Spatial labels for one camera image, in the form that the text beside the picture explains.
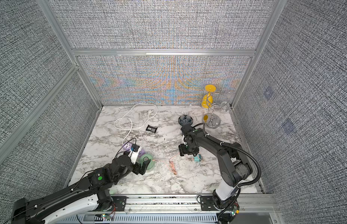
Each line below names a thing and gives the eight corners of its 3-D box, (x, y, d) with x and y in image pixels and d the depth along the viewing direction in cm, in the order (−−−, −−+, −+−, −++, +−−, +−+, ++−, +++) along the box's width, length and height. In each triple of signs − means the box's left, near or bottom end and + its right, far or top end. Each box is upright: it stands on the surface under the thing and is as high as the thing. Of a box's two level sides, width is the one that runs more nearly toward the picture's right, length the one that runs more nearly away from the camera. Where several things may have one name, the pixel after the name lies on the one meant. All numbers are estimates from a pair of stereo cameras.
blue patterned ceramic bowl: (178, 125, 109) (178, 121, 105) (178, 118, 113) (178, 115, 109) (192, 125, 109) (193, 121, 105) (192, 118, 113) (192, 115, 109)
